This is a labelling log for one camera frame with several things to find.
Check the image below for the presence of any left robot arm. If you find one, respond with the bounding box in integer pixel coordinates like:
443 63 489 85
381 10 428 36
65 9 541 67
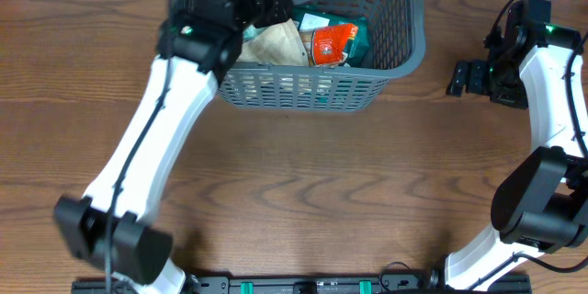
53 0 292 293

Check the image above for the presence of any black cable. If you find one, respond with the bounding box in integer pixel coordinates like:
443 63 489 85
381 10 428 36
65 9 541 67
103 0 183 294
489 0 588 157

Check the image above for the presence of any right black cable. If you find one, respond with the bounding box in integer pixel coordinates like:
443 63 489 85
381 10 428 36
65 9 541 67
489 0 588 157

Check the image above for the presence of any left black cable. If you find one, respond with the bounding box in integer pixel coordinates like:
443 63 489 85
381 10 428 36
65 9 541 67
103 0 183 294

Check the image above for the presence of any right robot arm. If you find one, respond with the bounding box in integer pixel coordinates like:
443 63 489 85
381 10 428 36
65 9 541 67
431 23 587 292

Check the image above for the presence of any beige paper pouch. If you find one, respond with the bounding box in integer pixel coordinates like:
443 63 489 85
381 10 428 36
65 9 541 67
237 19 309 67

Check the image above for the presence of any dark green food bag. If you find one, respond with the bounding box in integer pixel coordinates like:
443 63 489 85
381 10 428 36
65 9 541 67
291 8 370 67

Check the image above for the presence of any grey plastic lattice basket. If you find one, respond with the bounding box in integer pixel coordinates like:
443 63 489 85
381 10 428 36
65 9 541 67
174 0 426 113

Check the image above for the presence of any orange spaghetti packet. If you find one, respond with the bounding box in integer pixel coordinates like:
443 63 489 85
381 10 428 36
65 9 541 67
300 23 359 67

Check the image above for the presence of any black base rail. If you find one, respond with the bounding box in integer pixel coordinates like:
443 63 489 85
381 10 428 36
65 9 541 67
70 273 533 294

